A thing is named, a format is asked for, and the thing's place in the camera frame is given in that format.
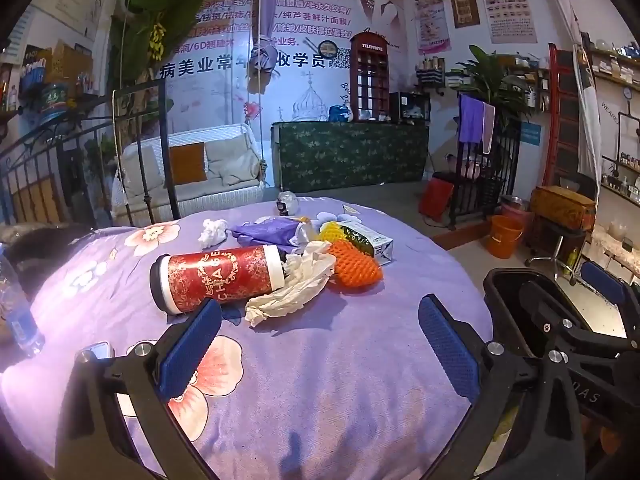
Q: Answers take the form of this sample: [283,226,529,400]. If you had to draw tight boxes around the cardboard box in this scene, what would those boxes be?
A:
[50,40,93,96]

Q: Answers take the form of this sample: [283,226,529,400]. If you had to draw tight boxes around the green potted plant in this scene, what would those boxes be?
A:
[450,45,536,126]

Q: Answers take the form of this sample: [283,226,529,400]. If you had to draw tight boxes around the large wall poster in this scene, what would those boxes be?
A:
[157,0,406,126]

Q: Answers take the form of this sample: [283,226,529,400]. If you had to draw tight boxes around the tall banana plant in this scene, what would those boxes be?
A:
[107,0,251,126]

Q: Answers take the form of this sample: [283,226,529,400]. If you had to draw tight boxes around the red patterned suitcase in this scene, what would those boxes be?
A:
[530,185,597,231]

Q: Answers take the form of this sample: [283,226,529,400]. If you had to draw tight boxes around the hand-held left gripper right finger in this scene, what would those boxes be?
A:
[417,294,587,480]

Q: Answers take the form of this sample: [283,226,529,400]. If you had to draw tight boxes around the beige paper napkin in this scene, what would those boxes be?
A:
[245,241,337,328]

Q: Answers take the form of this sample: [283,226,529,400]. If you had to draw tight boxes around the dark cloth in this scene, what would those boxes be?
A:
[0,222,91,301]

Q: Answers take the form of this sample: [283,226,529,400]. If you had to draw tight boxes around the orange foam fruit net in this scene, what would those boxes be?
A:
[320,239,384,288]

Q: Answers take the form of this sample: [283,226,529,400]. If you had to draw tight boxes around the low cabinet with lace cloth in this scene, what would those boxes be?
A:
[590,225,640,281]

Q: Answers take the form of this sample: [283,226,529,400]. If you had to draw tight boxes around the yellow foam fruit net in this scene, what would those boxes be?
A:
[316,221,351,243]

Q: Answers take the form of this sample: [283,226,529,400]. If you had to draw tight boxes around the purple towel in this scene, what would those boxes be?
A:
[459,94,486,143]

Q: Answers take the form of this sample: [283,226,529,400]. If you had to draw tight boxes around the small white tissue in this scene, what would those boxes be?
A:
[197,218,230,250]

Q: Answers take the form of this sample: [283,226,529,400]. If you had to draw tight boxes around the orange cushion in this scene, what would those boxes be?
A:
[169,142,208,186]

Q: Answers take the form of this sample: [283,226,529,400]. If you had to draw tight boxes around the pink plastic bucket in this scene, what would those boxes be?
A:
[500,195,533,231]

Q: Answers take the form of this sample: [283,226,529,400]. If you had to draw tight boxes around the green floral covered counter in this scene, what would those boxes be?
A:
[271,121,431,193]

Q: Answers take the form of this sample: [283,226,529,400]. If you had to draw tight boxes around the red ladder shelf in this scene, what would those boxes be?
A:
[542,42,581,186]

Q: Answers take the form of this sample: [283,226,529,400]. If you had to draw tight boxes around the red patterned paper cup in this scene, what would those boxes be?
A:
[149,244,287,317]

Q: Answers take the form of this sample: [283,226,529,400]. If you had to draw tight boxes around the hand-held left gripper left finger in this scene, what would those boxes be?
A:
[55,297,223,480]

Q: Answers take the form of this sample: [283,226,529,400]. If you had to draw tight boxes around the pink towel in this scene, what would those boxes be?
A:
[481,102,496,156]

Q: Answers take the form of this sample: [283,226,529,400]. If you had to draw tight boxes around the white hanging banner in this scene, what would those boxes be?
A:
[537,0,603,201]

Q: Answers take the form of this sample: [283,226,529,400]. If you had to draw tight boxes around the black trash bin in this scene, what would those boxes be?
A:
[482,267,626,356]

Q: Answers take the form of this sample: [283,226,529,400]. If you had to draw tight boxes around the red paper bag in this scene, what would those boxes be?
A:
[419,179,455,222]

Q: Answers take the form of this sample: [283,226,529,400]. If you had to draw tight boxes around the blue label water bottle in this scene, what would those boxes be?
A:
[0,242,46,358]

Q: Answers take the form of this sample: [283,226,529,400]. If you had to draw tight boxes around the small wall shelf with bottles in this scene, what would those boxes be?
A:
[415,55,446,96]

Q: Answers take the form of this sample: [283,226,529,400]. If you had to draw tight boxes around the purple plastic bag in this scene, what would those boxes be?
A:
[229,216,321,253]

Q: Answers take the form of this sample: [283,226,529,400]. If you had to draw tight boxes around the pink wall poster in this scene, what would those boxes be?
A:
[411,0,452,56]

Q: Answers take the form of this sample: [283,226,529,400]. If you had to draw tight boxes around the black iron rack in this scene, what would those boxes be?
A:
[447,92,521,231]

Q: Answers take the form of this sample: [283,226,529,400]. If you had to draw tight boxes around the eyebrow chart wall poster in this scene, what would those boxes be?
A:
[475,0,538,43]

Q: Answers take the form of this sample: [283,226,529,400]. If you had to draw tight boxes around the white cushion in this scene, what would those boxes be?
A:
[205,136,261,186]
[120,145,163,201]

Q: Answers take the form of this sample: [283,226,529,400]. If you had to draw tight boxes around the black iron bed frame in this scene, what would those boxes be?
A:
[0,80,181,231]

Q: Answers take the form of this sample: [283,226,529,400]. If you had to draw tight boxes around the black swivel stool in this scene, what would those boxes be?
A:
[525,225,586,281]

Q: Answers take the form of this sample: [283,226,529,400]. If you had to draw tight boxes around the orange plastic bucket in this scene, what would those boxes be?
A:
[486,215,525,260]

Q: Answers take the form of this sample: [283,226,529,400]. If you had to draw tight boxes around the purple floral blanket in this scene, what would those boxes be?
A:
[0,195,496,480]

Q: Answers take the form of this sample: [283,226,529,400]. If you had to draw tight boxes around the red telephone booth shelf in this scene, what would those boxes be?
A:
[349,31,391,122]

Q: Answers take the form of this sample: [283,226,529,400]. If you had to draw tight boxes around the white wicker swing sofa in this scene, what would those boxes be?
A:
[111,123,268,226]

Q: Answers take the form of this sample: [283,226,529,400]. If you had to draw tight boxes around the white smartphone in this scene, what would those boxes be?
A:
[75,341,115,361]

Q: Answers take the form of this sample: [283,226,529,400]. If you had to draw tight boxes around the wall shelves with products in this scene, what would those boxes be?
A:
[590,35,640,211]

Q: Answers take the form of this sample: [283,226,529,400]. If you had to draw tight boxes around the green white drink carton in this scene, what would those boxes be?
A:
[336,220,394,267]

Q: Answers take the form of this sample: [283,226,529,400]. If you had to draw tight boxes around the pink basin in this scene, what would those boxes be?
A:
[452,157,493,178]

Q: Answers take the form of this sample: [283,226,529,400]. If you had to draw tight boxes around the black display box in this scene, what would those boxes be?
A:
[389,91,432,123]

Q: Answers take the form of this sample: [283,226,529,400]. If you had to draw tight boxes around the green paint pail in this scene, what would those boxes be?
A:
[40,82,71,123]

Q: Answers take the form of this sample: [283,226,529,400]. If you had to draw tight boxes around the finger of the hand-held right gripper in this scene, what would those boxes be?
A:
[580,260,640,321]
[519,280,640,366]

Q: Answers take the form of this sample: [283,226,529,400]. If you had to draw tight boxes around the tied purple curtain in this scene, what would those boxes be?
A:
[247,0,281,95]

